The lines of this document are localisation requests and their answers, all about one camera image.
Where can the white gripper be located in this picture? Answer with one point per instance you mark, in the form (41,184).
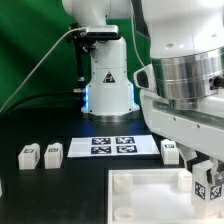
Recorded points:
(201,129)

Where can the white square tabletop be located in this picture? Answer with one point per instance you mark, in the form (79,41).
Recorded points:
(153,196)

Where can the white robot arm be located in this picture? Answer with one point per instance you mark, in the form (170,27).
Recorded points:
(181,90)

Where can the white fiducial marker sheet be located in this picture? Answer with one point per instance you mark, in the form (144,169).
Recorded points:
(112,146)

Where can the silver camera on stand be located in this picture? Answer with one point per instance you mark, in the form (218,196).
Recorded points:
(105,32)

